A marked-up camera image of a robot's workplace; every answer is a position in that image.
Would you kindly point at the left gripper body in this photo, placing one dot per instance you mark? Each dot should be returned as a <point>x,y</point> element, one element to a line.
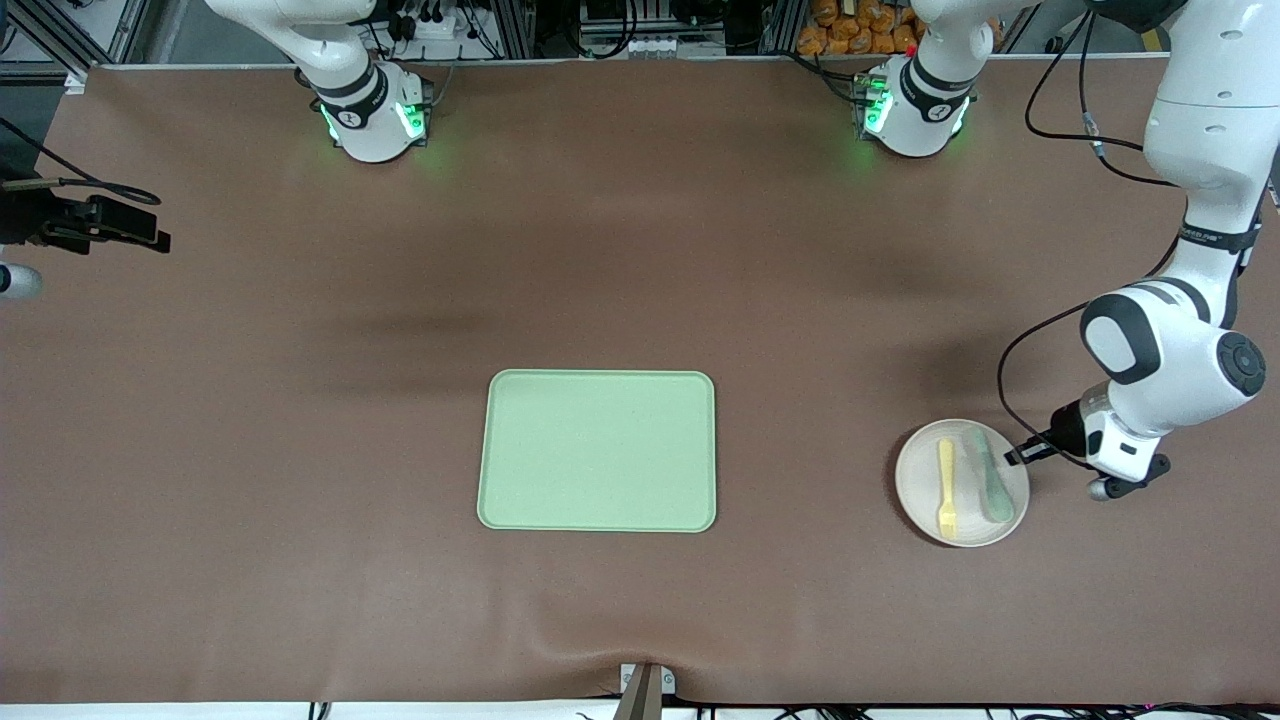
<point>1066,427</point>

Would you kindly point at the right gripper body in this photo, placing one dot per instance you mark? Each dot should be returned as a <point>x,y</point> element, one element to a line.
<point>22,217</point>

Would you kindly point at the mint green plastic spoon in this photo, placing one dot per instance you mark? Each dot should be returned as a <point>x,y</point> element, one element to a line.
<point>992,485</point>

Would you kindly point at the yellow plastic fork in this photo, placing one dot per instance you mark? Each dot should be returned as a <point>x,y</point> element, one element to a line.
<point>946,480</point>

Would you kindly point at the round white plate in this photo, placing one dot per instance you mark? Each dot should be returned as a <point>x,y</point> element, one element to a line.
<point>920,480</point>

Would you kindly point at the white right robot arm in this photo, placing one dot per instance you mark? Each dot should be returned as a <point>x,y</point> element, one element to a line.
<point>365,110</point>

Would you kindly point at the brown table mat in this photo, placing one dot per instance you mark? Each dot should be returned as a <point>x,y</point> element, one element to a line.
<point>300,450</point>

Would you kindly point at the white power strip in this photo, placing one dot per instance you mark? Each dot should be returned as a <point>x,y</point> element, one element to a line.
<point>430,25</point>

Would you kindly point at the mint green rectangular tray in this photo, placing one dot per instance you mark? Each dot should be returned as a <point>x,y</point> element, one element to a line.
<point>600,450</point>

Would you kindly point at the pile of orange objects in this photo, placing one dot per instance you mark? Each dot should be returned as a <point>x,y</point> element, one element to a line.
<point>860,25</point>

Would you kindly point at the white connector block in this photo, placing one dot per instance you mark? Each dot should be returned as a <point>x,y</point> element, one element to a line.
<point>652,46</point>

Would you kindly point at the aluminium frame structure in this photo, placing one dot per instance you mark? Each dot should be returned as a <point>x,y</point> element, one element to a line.
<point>515,25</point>

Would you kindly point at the metal edge bracket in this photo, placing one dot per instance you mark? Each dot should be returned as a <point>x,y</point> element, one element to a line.
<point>645,690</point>

